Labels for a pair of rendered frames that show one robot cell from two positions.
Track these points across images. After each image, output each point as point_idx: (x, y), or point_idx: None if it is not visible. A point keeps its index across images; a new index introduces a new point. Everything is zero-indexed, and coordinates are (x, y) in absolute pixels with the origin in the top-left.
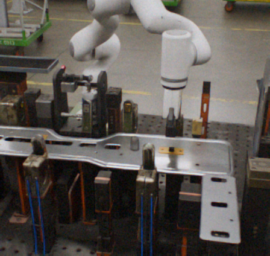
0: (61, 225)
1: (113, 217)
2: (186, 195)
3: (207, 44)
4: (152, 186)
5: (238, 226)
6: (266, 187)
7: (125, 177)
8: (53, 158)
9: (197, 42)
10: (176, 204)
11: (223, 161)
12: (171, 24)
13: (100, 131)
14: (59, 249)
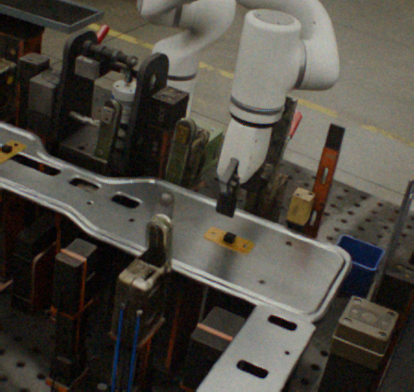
0: (14, 312)
1: (106, 328)
2: (207, 334)
3: (334, 55)
4: (142, 297)
5: None
6: (361, 362)
7: None
8: (13, 191)
9: (314, 46)
10: None
11: (315, 289)
12: None
13: (127, 165)
14: None
